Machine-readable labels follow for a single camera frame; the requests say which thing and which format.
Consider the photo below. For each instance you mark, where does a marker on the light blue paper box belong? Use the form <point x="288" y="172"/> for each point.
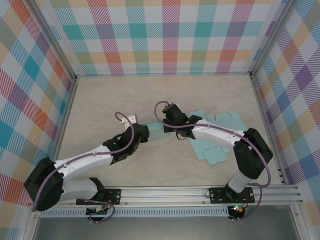
<point x="157" y="130"/>
<point x="212" y="157"/>

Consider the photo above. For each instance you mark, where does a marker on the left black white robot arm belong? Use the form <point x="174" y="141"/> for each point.
<point x="82" y="160"/>

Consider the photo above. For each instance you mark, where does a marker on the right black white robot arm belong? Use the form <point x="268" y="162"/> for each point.
<point x="217" y="135"/>

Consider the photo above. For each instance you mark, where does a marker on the grey metal panel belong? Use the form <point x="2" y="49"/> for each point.
<point x="162" y="228"/>

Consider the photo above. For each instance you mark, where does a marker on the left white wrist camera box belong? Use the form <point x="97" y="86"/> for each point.
<point x="130" y="118"/>

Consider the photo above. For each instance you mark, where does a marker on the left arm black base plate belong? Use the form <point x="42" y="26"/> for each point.
<point x="113" y="196"/>

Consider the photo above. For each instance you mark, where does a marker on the aluminium mounting rail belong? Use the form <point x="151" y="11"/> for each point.
<point x="162" y="196"/>

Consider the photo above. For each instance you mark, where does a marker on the aluminium table edge rail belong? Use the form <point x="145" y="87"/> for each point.
<point x="267" y="125"/>
<point x="62" y="125"/>

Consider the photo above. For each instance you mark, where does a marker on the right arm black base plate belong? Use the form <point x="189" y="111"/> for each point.
<point x="217" y="195"/>

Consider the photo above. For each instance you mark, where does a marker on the aluminium frame post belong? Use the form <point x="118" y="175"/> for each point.
<point x="55" y="42"/>
<point x="272" y="37"/>

